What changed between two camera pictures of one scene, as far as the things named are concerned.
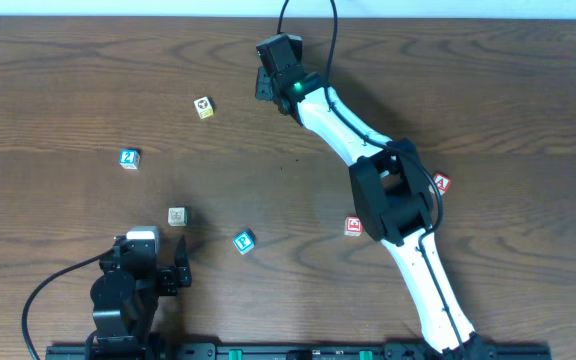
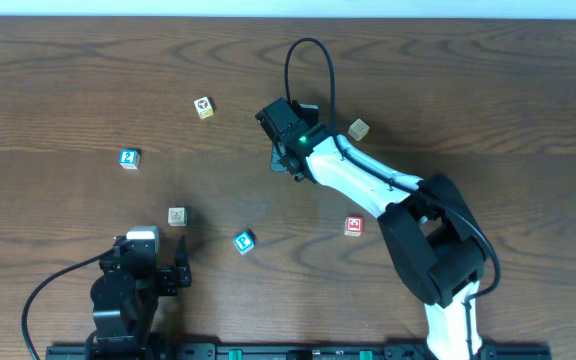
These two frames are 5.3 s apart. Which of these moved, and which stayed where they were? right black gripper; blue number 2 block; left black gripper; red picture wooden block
Moved: right black gripper
Stayed: red picture wooden block; left black gripper; blue number 2 block
